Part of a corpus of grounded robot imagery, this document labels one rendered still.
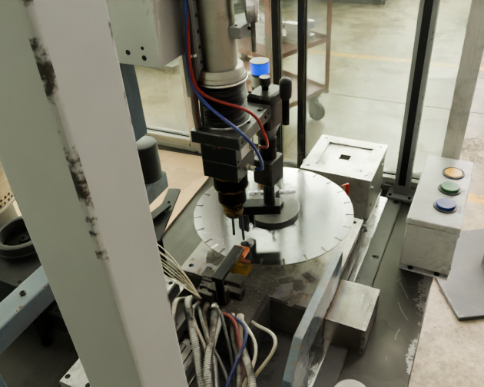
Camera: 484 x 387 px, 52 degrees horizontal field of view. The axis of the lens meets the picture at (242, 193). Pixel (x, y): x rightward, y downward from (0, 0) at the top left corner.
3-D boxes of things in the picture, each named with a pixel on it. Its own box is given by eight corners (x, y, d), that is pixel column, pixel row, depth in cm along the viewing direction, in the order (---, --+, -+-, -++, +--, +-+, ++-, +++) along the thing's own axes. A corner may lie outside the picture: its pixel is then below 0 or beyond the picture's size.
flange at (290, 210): (283, 189, 110) (283, 179, 108) (309, 216, 101) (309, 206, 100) (237, 203, 107) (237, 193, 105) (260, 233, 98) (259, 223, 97)
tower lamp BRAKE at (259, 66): (255, 67, 121) (254, 56, 119) (272, 70, 119) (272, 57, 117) (247, 74, 118) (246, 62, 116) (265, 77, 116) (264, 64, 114)
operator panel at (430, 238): (419, 201, 136) (427, 154, 127) (462, 210, 132) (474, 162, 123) (398, 268, 116) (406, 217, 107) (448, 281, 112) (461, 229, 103)
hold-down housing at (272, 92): (265, 171, 94) (260, 68, 82) (287, 178, 91) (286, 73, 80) (249, 185, 90) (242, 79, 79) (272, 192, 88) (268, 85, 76)
